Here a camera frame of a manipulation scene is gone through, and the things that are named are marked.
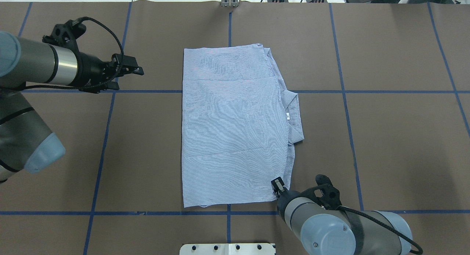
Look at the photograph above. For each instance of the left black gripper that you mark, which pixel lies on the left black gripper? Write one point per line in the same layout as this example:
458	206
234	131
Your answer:
90	67

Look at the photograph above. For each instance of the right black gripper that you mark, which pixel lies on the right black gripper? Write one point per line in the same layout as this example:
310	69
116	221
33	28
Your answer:
277	185

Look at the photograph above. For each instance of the blue striped button shirt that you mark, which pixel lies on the blue striped button shirt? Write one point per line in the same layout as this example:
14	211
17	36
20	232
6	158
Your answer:
240	125

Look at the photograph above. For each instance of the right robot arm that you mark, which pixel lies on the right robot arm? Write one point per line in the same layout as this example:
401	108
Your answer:
325	226

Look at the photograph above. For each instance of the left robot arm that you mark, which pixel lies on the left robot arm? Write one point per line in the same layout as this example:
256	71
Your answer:
27	142

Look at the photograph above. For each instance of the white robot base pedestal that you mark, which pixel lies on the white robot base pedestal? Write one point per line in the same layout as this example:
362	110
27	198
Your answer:
228	249

